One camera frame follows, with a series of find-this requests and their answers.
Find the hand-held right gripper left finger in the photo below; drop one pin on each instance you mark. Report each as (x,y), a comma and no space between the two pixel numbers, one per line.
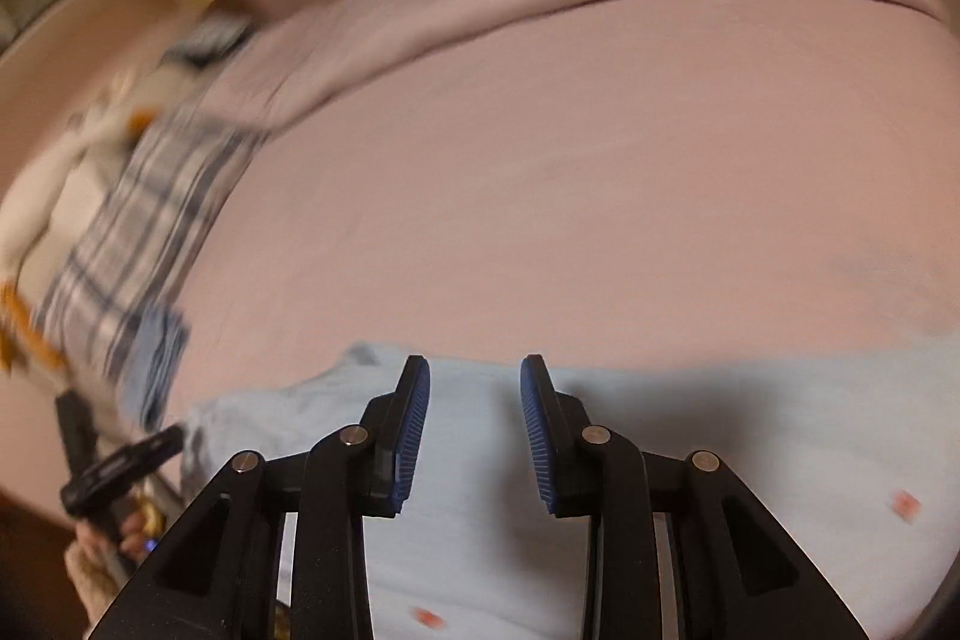
(411,437)

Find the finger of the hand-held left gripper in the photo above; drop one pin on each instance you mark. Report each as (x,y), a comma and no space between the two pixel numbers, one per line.
(157,449)

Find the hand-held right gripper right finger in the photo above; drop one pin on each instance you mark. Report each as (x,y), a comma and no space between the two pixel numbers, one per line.
(534,437)

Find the light blue pants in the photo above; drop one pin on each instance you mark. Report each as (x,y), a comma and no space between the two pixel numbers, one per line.
(480,550)

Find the person's left hand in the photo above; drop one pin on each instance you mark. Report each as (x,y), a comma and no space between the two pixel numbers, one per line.
(133,533)

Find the large blue plaid cloth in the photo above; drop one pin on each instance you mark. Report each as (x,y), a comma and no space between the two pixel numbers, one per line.
(127,250)

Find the pink bed sheet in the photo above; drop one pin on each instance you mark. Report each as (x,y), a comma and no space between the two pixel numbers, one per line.
(600,197)

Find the white goose plush toy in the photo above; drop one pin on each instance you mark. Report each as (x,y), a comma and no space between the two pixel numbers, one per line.
(37,190)

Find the small blue plaid cloth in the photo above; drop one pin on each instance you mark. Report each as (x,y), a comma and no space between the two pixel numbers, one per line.
(214,40)

